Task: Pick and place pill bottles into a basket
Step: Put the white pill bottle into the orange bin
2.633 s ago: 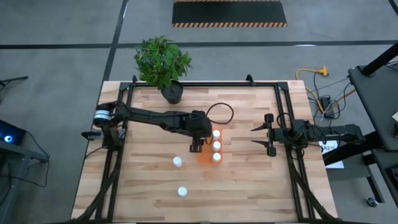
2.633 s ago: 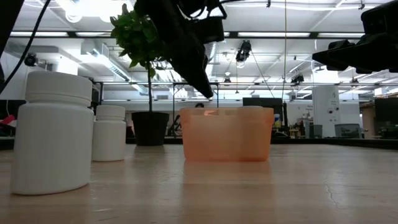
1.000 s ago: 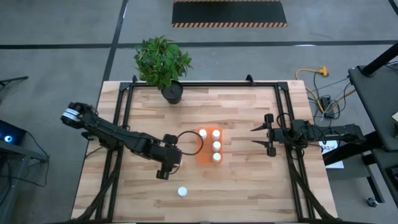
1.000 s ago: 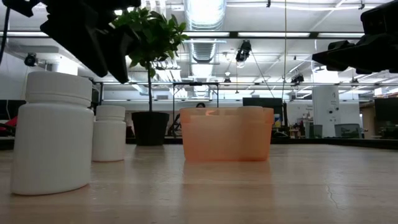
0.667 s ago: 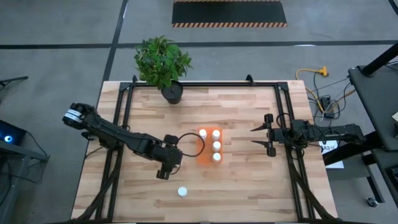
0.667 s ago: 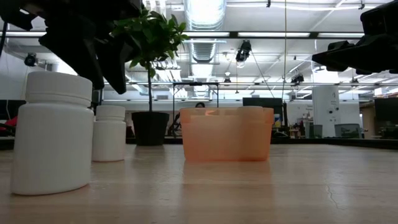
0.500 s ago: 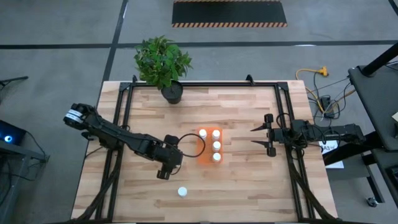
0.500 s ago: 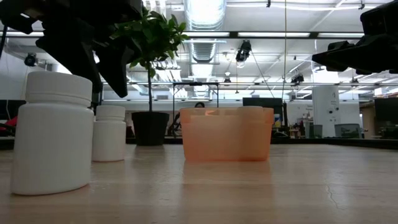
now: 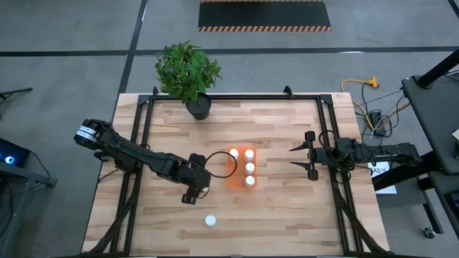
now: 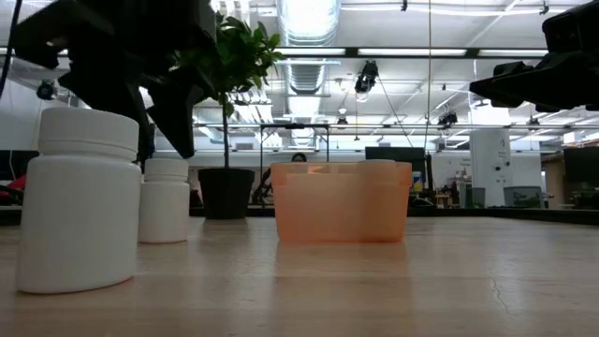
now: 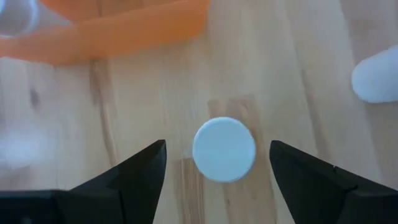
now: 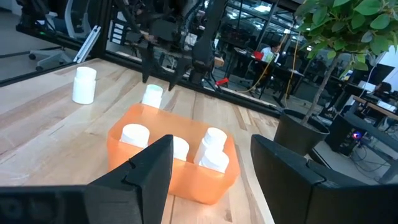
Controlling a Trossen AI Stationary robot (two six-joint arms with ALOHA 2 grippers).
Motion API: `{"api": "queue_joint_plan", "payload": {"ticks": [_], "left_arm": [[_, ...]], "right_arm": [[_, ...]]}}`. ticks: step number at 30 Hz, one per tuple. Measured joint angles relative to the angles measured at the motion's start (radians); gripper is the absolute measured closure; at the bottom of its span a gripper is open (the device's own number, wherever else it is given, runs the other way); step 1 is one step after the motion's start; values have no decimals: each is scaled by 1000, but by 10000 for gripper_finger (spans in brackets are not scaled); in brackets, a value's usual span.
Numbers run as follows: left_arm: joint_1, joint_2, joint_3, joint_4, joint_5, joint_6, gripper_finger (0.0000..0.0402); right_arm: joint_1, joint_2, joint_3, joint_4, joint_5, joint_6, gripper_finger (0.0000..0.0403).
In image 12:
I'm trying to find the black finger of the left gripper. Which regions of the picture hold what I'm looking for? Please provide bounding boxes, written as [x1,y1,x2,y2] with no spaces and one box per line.
[141,42,155,84]
[167,57,191,92]

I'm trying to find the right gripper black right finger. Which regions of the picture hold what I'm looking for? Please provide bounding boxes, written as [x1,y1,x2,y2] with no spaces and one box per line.
[250,134,398,224]

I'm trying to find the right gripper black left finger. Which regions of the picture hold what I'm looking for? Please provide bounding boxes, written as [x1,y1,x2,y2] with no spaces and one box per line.
[0,134,174,224]

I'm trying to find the white pill bottle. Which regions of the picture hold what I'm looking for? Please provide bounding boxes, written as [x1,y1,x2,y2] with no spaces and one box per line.
[172,136,190,162]
[119,123,151,149]
[198,148,230,174]
[72,66,98,105]
[193,126,228,165]
[141,83,164,110]

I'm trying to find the orange translucent plastic basket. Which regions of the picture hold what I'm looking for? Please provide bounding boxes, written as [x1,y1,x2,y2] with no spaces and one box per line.
[106,103,242,205]

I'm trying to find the black plant pot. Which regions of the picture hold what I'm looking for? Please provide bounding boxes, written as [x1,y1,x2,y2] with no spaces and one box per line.
[273,108,330,156]

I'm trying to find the silver aluminium bars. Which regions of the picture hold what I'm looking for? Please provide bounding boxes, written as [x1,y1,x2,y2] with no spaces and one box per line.
[73,25,102,64]

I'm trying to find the black computer tower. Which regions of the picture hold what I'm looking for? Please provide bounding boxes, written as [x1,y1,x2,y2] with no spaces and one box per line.
[329,114,364,156]

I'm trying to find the person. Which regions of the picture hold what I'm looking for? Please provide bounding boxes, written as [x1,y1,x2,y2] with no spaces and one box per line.
[259,42,282,63]
[374,81,393,97]

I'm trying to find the white office chair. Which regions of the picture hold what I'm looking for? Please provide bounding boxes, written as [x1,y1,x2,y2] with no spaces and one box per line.
[27,0,85,71]

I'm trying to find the black desk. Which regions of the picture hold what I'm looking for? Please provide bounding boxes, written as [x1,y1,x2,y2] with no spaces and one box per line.
[229,46,305,94]

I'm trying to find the wooden desk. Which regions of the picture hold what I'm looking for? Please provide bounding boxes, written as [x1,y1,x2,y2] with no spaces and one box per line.
[351,95,398,122]

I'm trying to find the green leafy small tree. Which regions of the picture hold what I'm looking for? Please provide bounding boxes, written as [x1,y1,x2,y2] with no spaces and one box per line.
[294,0,398,125]

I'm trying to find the yellow hanging cable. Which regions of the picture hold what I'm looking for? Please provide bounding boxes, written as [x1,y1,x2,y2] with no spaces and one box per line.
[239,30,301,108]

